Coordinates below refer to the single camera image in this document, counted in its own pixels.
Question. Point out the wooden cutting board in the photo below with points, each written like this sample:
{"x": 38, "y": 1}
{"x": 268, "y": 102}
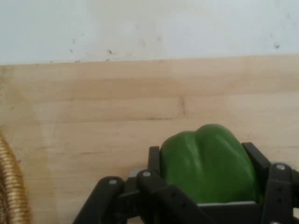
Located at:
{"x": 105, "y": 116}

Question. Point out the green toy bell pepper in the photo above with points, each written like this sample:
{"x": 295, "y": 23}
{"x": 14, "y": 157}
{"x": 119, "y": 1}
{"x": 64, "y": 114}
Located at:
{"x": 210, "y": 163}

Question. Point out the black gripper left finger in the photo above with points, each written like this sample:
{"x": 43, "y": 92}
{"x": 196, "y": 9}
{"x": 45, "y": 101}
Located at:
{"x": 151, "y": 198}

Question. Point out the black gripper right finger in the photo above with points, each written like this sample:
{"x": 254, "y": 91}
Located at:
{"x": 280, "y": 193}

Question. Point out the woven wicker basket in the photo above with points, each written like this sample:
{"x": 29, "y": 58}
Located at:
{"x": 11, "y": 186}

